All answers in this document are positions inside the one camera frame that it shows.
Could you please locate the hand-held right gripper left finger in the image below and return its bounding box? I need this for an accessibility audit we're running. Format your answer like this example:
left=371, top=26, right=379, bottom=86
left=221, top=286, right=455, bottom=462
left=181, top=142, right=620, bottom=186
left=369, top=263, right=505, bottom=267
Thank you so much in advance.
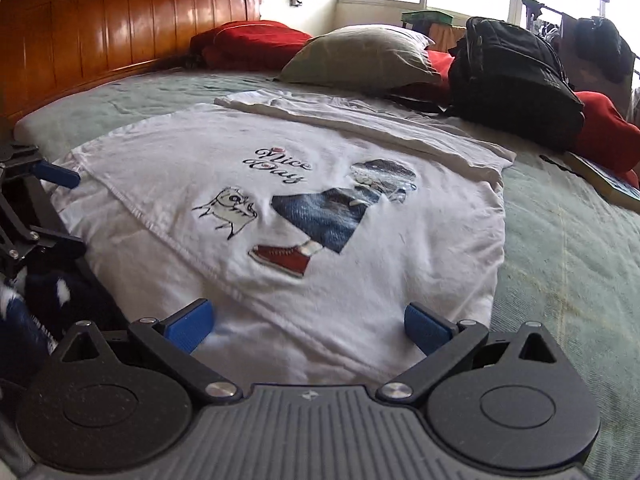
left=60, top=297, right=242, bottom=407

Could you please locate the black draped garment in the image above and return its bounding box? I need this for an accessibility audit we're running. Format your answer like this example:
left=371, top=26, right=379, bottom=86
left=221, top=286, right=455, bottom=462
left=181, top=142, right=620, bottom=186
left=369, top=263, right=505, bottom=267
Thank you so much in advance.
left=572, top=15, right=635, bottom=84

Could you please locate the metal clothes rack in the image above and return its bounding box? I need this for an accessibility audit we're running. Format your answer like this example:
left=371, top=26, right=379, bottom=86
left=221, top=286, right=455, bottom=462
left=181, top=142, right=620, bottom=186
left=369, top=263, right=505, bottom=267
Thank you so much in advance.
left=520, top=0, right=640, bottom=92

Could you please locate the red pillow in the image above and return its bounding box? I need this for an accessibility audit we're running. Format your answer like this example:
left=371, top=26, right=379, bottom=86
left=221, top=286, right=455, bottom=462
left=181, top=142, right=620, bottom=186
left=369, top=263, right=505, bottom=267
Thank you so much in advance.
left=190, top=20, right=314, bottom=72

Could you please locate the green plastic stool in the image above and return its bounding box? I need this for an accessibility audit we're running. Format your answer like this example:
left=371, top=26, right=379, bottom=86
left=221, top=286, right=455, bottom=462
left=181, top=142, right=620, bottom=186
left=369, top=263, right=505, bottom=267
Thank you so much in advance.
left=401, top=8, right=456, bottom=26

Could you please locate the paperback book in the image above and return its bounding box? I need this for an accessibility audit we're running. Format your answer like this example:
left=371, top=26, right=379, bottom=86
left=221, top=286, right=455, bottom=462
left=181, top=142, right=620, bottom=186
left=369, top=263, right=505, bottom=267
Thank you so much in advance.
left=564, top=152, right=640, bottom=209

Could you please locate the red quilt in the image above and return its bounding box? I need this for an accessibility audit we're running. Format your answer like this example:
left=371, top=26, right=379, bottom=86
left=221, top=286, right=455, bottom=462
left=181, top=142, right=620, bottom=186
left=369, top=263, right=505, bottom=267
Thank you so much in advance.
left=390, top=47, right=640, bottom=187

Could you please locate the white printed t-shirt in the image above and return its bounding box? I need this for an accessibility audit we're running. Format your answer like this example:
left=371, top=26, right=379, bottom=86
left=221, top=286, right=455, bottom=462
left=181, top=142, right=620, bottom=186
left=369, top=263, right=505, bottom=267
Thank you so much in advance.
left=50, top=89, right=517, bottom=387

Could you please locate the person's dark blue clothing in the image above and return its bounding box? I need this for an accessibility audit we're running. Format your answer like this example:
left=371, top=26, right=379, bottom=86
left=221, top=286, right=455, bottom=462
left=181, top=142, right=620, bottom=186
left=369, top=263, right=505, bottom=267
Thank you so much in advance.
left=0, top=259, right=132, bottom=387

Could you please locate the black backpack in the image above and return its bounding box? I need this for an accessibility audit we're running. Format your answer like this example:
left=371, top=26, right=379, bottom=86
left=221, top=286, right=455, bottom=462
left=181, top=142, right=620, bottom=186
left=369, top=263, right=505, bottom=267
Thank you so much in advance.
left=390, top=16, right=586, bottom=154

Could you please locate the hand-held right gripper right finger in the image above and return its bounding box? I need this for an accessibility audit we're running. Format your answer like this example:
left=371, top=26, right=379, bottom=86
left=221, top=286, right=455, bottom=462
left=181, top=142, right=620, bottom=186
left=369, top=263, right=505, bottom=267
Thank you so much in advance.
left=375, top=301, right=559, bottom=407

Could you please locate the wooden headboard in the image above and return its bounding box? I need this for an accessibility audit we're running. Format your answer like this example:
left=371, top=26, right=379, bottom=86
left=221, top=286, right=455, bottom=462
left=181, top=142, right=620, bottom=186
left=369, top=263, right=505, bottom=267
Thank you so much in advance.
left=0, top=0, right=262, bottom=126

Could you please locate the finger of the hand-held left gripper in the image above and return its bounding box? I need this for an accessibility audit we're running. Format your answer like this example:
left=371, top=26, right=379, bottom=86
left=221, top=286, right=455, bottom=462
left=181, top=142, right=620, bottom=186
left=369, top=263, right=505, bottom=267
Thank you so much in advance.
left=0, top=175, right=87, bottom=281
left=0, top=142, right=82, bottom=191

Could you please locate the grey pillow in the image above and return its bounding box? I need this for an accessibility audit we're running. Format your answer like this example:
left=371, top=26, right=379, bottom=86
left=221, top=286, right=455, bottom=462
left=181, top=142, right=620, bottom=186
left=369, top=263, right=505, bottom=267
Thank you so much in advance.
left=275, top=25, right=444, bottom=94

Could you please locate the green checked bed blanket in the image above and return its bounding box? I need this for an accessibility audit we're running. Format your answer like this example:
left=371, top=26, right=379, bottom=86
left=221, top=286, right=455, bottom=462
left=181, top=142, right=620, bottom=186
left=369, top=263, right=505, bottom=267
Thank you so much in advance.
left=14, top=67, right=640, bottom=480

